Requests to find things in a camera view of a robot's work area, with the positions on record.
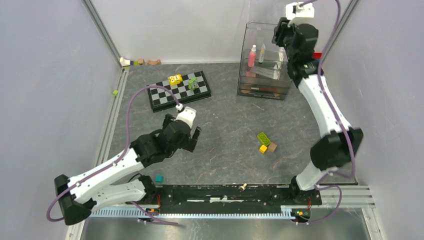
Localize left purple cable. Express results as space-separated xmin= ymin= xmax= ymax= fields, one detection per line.
xmin=46 ymin=85 xmax=185 ymax=226

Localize pink bottle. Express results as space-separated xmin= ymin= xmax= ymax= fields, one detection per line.
xmin=247 ymin=44 xmax=257 ymax=68

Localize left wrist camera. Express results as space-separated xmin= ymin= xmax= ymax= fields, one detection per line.
xmin=175 ymin=103 xmax=197 ymax=128

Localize yellow toy block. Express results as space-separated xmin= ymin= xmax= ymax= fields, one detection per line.
xmin=167 ymin=74 xmax=183 ymax=86

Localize brown wooden cube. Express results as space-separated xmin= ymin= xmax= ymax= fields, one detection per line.
xmin=267 ymin=142 xmax=277 ymax=153

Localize teal cube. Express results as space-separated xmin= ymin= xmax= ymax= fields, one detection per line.
xmin=155 ymin=174 xmax=164 ymax=184

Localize green lego brick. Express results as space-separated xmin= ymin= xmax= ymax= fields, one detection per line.
xmin=257 ymin=132 xmax=271 ymax=146

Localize white cream tube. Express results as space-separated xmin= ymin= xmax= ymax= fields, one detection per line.
xmin=258 ymin=43 xmax=266 ymax=64

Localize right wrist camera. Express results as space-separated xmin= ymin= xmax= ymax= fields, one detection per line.
xmin=285 ymin=2 xmax=315 ymax=26

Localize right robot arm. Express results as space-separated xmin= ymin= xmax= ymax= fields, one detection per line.
xmin=272 ymin=17 xmax=364 ymax=204

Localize white chess pawn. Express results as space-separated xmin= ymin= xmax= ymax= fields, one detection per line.
xmin=240 ymin=183 xmax=247 ymax=191

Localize clear acrylic makeup organizer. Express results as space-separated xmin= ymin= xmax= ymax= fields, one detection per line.
xmin=237 ymin=0 xmax=310 ymax=101

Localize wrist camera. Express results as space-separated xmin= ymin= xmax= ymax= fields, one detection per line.
xmin=175 ymin=103 xmax=197 ymax=128
xmin=285 ymin=2 xmax=315 ymax=26

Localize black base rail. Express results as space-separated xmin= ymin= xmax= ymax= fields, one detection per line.
xmin=139 ymin=184 xmax=322 ymax=214

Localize yellow cube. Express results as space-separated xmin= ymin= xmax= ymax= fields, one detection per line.
xmin=259 ymin=145 xmax=268 ymax=154

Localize green toy block on chessboard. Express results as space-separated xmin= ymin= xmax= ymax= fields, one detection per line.
xmin=188 ymin=76 xmax=198 ymax=91

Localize red blue bricks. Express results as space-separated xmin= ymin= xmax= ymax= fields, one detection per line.
xmin=312 ymin=52 xmax=324 ymax=61

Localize black white chessboard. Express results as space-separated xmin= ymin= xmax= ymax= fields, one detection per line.
xmin=147 ymin=70 xmax=212 ymax=113

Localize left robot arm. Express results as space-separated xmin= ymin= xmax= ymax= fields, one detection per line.
xmin=54 ymin=107 xmax=201 ymax=226

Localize wooden blocks in corner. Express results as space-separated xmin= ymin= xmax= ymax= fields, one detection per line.
xmin=119 ymin=57 xmax=162 ymax=67

